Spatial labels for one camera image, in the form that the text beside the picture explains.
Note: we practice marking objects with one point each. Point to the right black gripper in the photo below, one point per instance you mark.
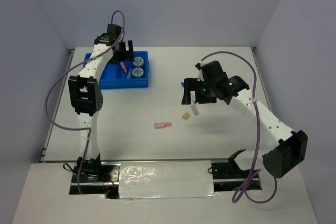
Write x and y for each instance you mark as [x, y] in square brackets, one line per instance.
[193, 84]

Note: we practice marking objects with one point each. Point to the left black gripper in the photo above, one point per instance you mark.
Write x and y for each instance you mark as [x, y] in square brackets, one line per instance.
[127, 55]

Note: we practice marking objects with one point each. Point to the orange correction tape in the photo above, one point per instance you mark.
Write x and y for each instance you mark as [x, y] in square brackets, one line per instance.
[123, 67]

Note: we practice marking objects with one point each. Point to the blue slime jar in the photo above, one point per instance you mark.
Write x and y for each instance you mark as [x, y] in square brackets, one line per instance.
[138, 62]
[138, 72]

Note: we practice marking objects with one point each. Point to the blue correction tape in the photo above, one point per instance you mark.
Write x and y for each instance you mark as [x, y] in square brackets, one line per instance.
[129, 73]

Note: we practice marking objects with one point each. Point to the pink correction tape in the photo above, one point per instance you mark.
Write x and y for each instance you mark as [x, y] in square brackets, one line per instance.
[162, 125]

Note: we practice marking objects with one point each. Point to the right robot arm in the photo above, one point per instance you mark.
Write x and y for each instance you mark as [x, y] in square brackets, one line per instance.
[287, 147]

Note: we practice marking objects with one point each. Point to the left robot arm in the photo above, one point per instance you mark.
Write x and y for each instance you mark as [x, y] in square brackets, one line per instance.
[86, 97]

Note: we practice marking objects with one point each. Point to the grey eraser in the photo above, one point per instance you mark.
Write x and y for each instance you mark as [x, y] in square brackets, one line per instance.
[194, 109]

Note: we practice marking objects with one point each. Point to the blue compartment bin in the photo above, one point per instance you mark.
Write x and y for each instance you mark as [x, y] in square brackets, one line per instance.
[113, 77]

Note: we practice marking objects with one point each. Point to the yellow eraser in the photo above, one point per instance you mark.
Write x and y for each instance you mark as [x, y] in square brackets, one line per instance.
[186, 116]

